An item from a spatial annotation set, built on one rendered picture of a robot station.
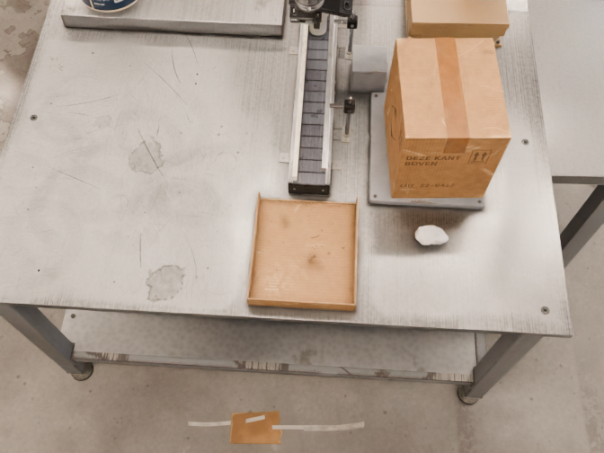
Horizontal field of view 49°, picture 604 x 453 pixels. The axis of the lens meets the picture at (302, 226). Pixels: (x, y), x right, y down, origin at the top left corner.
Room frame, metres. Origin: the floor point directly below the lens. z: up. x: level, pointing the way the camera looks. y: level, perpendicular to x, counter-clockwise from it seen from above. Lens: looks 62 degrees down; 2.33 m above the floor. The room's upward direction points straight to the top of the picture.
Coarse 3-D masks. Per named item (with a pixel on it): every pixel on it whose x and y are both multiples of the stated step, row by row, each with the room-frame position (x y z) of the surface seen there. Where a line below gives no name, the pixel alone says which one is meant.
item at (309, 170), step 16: (320, 48) 1.35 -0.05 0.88; (320, 64) 1.29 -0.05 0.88; (320, 80) 1.23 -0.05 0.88; (304, 96) 1.18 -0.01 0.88; (320, 96) 1.18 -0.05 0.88; (304, 112) 1.12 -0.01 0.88; (320, 112) 1.12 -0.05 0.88; (304, 128) 1.07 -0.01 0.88; (320, 128) 1.07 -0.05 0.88; (304, 144) 1.01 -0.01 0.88; (320, 144) 1.02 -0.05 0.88; (304, 160) 0.96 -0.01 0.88; (320, 160) 0.96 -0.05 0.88; (304, 176) 0.91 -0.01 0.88; (320, 176) 0.91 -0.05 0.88
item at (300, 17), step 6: (294, 0) 1.24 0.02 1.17; (294, 6) 1.27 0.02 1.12; (294, 12) 1.26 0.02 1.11; (300, 12) 1.26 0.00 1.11; (306, 12) 1.22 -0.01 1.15; (312, 12) 1.22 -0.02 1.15; (318, 12) 1.26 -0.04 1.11; (294, 18) 1.25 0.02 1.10; (300, 18) 1.25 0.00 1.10; (306, 18) 1.25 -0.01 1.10; (312, 18) 1.25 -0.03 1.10; (318, 18) 1.25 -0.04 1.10
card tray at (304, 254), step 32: (256, 224) 0.78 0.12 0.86; (288, 224) 0.80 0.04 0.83; (320, 224) 0.80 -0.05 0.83; (352, 224) 0.80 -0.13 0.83; (256, 256) 0.70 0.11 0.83; (288, 256) 0.70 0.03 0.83; (320, 256) 0.71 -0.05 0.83; (352, 256) 0.71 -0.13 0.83; (256, 288) 0.62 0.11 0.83; (288, 288) 0.62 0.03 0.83; (320, 288) 0.62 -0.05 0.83; (352, 288) 0.62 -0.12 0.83
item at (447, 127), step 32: (416, 64) 1.08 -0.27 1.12; (448, 64) 1.08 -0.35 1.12; (480, 64) 1.08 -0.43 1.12; (416, 96) 0.98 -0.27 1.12; (448, 96) 0.98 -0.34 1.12; (480, 96) 0.98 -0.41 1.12; (416, 128) 0.89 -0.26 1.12; (448, 128) 0.89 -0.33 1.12; (480, 128) 0.89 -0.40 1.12; (416, 160) 0.86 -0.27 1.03; (448, 160) 0.86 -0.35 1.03; (480, 160) 0.87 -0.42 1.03; (416, 192) 0.86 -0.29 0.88; (448, 192) 0.87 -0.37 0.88; (480, 192) 0.87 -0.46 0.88
